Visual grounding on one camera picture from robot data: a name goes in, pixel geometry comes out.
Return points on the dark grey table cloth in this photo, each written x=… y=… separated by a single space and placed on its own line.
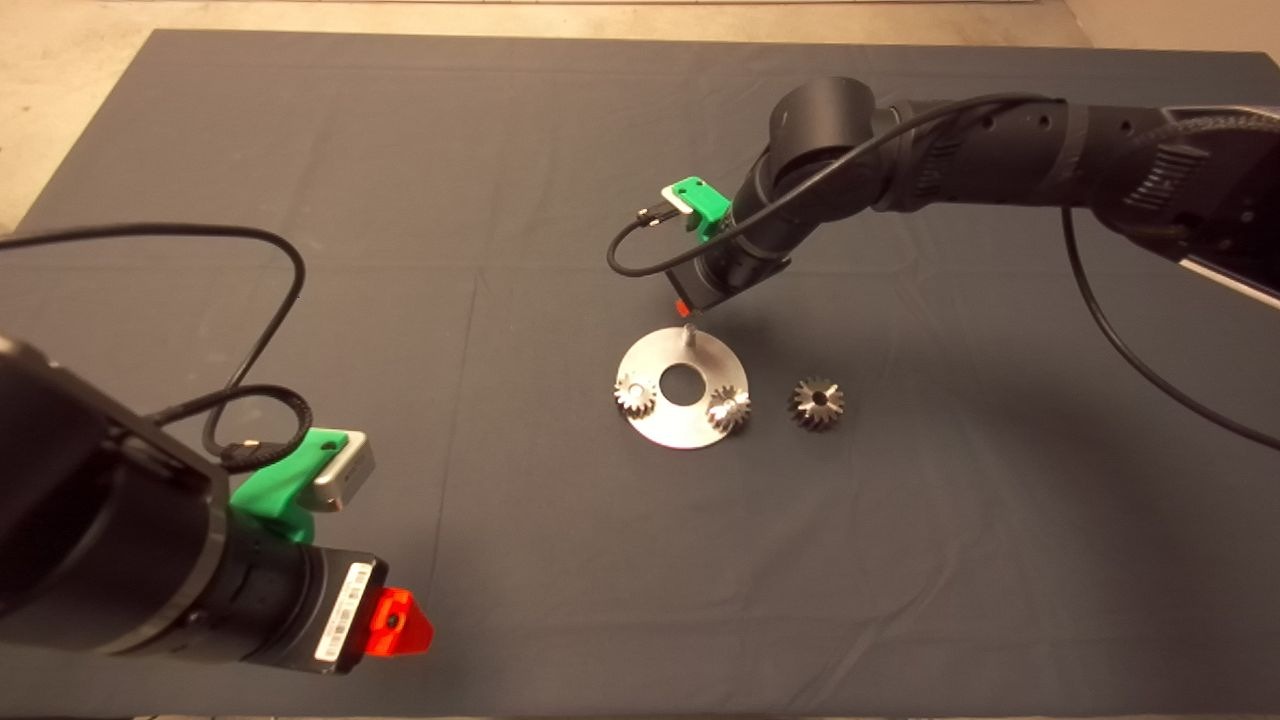
x=900 y=600

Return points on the green right camera mount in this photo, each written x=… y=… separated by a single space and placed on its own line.
x=710 y=205

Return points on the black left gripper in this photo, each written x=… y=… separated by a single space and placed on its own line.
x=295 y=600

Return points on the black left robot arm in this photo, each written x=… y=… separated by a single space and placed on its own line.
x=90 y=520

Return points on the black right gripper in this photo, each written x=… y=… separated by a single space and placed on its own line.
x=725 y=280

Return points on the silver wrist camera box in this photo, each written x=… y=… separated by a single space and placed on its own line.
x=342 y=472
x=680 y=203

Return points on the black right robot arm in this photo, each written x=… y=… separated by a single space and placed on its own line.
x=1000 y=150

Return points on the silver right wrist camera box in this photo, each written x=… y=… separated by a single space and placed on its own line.
x=680 y=203

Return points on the large steel gear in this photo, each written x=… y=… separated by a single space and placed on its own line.
x=815 y=405

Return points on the green left camera mount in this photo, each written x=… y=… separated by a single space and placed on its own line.
x=275 y=485

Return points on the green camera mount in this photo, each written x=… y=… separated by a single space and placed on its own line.
x=275 y=485
x=710 y=205

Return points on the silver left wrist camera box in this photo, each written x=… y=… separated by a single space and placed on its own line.
x=342 y=472

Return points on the round metal plate with hole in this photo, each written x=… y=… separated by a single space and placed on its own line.
x=680 y=425

